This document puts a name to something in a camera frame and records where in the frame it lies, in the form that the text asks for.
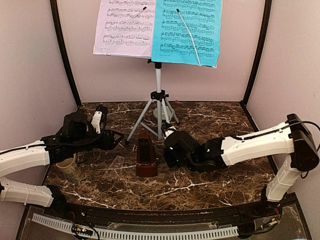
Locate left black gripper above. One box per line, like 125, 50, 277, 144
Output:
70, 128, 124, 154

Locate brown wooden metronome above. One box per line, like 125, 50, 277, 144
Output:
136, 133, 158, 177

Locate clear plastic metronome cover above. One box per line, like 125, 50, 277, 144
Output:
102, 155, 135, 179

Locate purple sheet music page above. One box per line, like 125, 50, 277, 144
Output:
93, 0, 157, 59

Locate blue sheet music page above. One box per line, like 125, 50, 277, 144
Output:
151, 0, 223, 68

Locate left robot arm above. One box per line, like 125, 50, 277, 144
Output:
0, 105, 124, 218

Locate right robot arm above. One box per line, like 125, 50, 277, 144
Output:
161, 113, 320, 217

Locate pale green round dish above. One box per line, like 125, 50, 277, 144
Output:
153, 106, 174, 121

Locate white perforated music stand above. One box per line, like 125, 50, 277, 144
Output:
106, 4, 218, 146

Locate cream ceramic mug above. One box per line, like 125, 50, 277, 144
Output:
55, 154, 84, 183

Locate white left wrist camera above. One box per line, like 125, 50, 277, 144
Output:
91, 111, 103, 134

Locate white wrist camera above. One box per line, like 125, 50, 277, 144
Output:
91, 111, 103, 134
161, 122, 177, 139

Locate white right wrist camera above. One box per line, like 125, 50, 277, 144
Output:
161, 122, 177, 139

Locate grey slotted cable duct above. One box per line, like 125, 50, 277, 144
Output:
31, 213, 239, 240

